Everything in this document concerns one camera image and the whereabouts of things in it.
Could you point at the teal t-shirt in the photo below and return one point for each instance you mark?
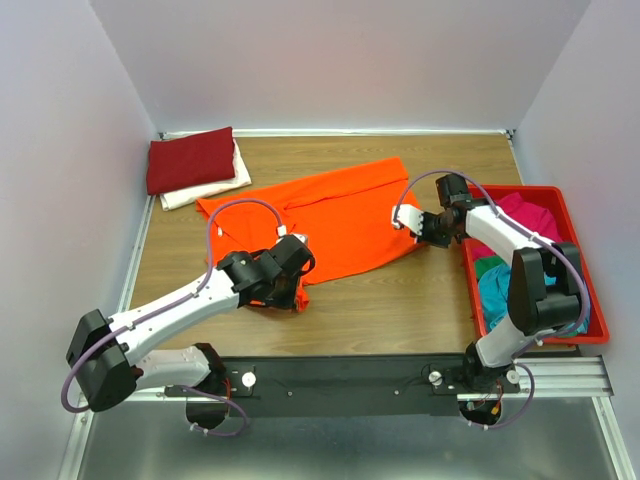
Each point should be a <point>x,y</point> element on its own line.
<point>493,292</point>

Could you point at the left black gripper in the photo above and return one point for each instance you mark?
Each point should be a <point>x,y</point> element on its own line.
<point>290,301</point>

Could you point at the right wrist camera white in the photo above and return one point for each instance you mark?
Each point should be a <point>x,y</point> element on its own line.
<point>411,218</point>

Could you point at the folded dark red t-shirt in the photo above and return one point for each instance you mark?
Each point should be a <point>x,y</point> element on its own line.
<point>190,161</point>

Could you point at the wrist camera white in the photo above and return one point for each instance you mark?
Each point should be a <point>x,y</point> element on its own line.
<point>411,218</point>
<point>283,233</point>

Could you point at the magenta t-shirt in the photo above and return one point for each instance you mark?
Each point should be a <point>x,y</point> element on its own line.
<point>530,215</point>

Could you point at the orange t-shirt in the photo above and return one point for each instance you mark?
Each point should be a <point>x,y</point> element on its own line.
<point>345,214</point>

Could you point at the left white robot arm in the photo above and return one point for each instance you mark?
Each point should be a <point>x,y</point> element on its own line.
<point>112,357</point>

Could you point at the green t-shirt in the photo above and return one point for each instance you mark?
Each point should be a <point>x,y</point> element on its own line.
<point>487,263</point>

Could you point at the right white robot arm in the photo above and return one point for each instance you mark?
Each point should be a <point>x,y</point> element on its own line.
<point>547,295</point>

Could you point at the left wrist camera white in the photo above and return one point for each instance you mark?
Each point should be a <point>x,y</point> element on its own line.
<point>283,233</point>

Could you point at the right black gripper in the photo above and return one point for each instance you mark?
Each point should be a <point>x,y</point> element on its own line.
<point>426,239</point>

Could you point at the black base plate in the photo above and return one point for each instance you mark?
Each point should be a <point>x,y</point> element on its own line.
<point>365,385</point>

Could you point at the folded white t-shirt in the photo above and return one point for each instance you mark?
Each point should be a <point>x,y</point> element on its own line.
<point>179,198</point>

